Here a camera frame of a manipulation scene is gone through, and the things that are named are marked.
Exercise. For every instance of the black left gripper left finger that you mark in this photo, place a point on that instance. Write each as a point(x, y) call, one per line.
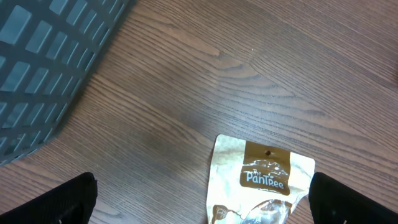
point(70, 203)

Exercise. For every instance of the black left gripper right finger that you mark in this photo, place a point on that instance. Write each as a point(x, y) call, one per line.
point(332, 202)

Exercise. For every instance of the white snack wrapper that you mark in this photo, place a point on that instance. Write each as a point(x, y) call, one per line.
point(255, 183)

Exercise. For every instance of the grey plastic mesh basket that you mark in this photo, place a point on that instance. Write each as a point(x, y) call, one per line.
point(49, 51)

